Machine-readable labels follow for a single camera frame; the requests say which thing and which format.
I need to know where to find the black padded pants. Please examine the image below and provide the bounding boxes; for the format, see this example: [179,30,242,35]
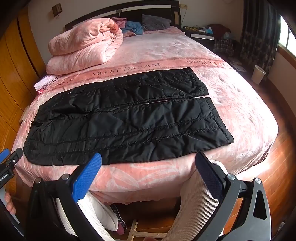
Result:
[23,68,234,166]

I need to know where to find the person's left hand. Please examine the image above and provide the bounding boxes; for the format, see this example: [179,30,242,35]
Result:
[4,191,16,215]

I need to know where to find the wooden stool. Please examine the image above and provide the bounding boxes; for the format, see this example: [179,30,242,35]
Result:
[127,219,167,241]

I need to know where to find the folded pink white towel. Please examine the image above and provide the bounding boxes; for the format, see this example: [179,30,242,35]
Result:
[34,75,59,91]

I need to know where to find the wooden wardrobe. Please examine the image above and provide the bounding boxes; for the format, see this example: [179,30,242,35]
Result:
[1,7,46,150]

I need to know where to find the white waste bin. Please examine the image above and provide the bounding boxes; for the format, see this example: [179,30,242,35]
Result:
[251,65,266,85]

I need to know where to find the folded pink comforter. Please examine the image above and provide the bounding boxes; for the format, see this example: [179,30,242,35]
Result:
[46,18,123,75]

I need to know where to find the black nightstand with clutter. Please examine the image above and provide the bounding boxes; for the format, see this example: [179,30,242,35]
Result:
[182,27,214,51]

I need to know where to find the dark patterned curtain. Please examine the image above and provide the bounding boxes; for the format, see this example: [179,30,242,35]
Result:
[240,0,281,74]

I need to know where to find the window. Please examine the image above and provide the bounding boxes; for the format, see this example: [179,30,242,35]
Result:
[280,17,296,56]

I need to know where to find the dark grey pillow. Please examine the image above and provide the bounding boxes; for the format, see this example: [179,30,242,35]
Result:
[142,15,171,31]

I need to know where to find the blue garment on bed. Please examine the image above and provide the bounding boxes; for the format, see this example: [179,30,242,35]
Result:
[121,21,144,35]

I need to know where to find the dark wooden headboard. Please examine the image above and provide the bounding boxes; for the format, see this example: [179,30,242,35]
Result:
[65,1,181,30]

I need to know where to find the left wall lamp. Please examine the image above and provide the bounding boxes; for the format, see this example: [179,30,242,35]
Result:
[52,3,63,17]

